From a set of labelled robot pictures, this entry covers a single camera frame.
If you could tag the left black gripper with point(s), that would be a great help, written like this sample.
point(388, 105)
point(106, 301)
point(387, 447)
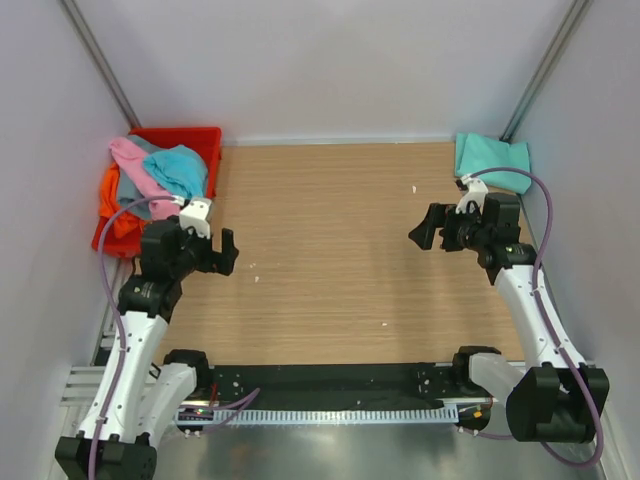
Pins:
point(211, 258)

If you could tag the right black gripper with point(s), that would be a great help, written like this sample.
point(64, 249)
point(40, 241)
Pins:
point(448, 232)

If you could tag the bright blue t shirt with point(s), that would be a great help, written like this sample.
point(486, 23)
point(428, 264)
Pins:
point(179, 170)

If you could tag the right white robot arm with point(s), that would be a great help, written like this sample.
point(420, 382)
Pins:
point(557, 398)

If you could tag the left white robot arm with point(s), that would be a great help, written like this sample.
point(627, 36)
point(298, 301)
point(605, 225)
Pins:
point(119, 437)

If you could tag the folded teal t shirt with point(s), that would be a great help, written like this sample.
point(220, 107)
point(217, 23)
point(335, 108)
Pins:
point(474, 152)

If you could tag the orange t shirt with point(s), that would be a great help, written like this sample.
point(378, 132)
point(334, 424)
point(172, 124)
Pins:
point(109, 206)

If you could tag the grey t shirt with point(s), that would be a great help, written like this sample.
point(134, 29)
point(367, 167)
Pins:
point(127, 192)

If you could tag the pink t shirt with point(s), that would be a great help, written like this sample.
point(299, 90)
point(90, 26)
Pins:
point(130, 157)

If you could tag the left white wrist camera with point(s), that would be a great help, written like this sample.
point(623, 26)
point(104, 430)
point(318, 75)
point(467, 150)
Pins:
point(195, 217)

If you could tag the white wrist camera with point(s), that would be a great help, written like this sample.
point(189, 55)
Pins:
point(473, 191)
point(195, 217)

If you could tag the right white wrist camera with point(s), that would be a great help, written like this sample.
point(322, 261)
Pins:
point(473, 191)

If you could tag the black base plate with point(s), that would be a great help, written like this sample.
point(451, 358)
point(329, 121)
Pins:
point(340, 387)

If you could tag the white slotted cable duct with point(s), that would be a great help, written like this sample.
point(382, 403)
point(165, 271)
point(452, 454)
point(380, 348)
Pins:
point(198, 418)

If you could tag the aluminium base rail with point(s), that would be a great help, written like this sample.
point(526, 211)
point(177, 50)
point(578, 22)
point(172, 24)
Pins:
point(83, 384)

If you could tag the left aluminium frame post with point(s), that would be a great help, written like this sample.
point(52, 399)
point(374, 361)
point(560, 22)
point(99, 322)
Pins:
point(95, 53)

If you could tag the aluminium frame post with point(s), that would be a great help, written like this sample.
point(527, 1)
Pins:
point(95, 53)
point(567, 28)

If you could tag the right aluminium frame post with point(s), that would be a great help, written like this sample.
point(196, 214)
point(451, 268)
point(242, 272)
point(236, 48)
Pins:
point(567, 28)

